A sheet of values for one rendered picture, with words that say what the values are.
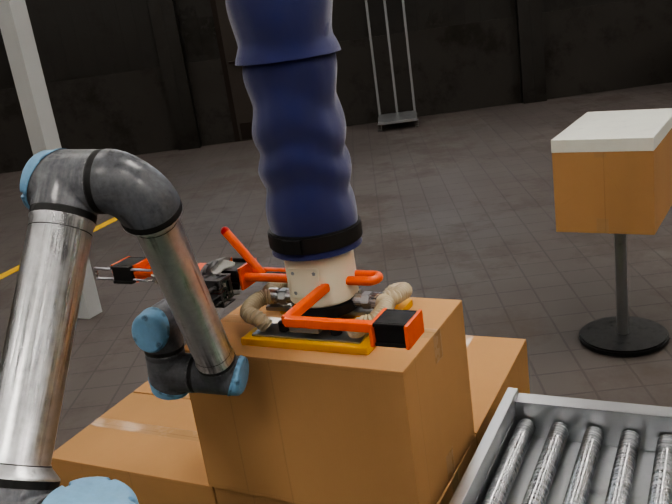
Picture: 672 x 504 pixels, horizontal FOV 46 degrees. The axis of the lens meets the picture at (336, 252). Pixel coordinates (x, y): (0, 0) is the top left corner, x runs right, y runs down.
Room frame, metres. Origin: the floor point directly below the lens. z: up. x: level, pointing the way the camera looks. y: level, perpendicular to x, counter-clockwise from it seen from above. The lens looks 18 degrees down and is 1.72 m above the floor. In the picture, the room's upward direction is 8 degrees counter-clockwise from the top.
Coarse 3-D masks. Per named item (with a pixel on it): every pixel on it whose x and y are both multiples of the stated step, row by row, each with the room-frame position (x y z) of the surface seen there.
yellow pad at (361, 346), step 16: (256, 336) 1.78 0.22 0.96; (272, 336) 1.76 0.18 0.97; (288, 336) 1.74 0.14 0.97; (304, 336) 1.73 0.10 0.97; (320, 336) 1.71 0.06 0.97; (336, 336) 1.70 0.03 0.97; (368, 336) 1.68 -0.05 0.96; (336, 352) 1.66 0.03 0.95; (352, 352) 1.64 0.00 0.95; (368, 352) 1.63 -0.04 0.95
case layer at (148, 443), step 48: (480, 336) 2.48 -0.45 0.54; (144, 384) 2.49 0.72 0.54; (480, 384) 2.15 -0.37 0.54; (528, 384) 2.40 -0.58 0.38; (96, 432) 2.20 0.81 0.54; (144, 432) 2.15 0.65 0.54; (192, 432) 2.11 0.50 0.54; (480, 432) 1.91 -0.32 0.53; (144, 480) 1.92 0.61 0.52; (192, 480) 1.86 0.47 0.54
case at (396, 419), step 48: (240, 336) 1.84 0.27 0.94; (432, 336) 1.68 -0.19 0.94; (288, 384) 1.66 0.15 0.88; (336, 384) 1.60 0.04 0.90; (384, 384) 1.54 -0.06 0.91; (432, 384) 1.65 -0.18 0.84; (240, 432) 1.75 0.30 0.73; (288, 432) 1.68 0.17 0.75; (336, 432) 1.61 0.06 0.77; (384, 432) 1.55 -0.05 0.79; (432, 432) 1.62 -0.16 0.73; (240, 480) 1.76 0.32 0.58; (288, 480) 1.69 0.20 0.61; (336, 480) 1.62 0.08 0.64; (384, 480) 1.56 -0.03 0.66; (432, 480) 1.60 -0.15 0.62
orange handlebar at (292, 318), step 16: (112, 272) 2.12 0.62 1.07; (144, 272) 2.06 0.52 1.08; (368, 272) 1.79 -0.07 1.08; (320, 288) 1.72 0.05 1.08; (304, 304) 1.64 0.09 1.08; (288, 320) 1.57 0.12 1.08; (304, 320) 1.55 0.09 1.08; (320, 320) 1.53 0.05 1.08; (336, 320) 1.52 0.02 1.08; (352, 320) 1.51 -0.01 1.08; (368, 320) 1.49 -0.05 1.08
